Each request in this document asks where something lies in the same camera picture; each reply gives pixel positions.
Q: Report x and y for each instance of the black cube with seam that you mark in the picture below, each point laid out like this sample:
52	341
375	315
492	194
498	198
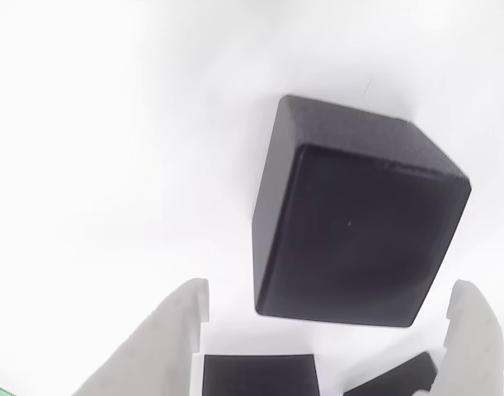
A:
260	377

